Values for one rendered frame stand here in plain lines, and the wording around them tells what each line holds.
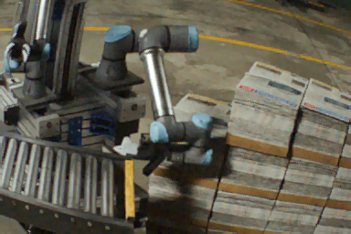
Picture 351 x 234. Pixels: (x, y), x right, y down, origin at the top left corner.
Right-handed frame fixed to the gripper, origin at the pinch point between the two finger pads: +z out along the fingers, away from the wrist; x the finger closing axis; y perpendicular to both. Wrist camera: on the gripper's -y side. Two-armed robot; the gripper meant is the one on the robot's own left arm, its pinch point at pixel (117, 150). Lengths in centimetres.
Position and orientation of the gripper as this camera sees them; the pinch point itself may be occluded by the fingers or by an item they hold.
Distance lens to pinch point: 282.7
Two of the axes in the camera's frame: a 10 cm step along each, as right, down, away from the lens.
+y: 1.3, -9.1, -3.9
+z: -9.9, -1.1, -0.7
